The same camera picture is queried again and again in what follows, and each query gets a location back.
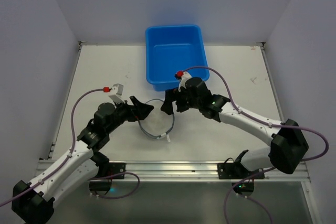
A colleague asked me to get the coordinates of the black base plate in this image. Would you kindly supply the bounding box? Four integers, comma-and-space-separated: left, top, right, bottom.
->
105, 162, 126, 179
217, 158, 265, 179

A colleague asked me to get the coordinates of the white mesh laundry bag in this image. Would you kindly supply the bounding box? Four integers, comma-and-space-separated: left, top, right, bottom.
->
138, 98, 175, 142

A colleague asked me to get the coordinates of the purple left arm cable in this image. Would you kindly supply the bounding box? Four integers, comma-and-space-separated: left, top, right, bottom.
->
0, 87, 140, 206

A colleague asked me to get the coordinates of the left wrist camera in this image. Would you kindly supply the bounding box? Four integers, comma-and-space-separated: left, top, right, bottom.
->
102, 83, 126, 104

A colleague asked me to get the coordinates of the blue plastic bin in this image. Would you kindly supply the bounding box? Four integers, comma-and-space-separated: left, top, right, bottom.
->
145, 24, 208, 92

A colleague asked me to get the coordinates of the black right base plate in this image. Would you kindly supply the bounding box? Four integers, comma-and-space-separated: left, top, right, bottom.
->
217, 158, 265, 179

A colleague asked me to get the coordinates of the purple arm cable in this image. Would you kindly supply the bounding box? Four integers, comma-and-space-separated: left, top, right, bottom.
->
183, 66, 330, 224
0, 87, 140, 206

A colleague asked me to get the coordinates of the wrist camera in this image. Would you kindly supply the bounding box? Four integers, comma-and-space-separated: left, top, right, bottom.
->
102, 83, 126, 104
175, 70, 192, 92

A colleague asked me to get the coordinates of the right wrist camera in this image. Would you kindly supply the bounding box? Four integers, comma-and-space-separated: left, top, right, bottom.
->
175, 70, 192, 92

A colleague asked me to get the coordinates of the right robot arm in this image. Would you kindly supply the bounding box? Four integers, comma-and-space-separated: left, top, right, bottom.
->
161, 77, 309, 177

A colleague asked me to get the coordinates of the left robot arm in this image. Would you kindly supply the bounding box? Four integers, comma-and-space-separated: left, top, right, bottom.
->
12, 96, 154, 223

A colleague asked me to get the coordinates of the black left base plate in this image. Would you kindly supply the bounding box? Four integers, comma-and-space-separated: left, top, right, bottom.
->
105, 162, 126, 179

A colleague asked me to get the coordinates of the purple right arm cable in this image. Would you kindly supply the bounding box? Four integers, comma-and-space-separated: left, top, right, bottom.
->
183, 66, 330, 224

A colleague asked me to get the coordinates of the aluminium mounting rail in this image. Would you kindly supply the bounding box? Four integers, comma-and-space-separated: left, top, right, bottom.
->
35, 159, 309, 183

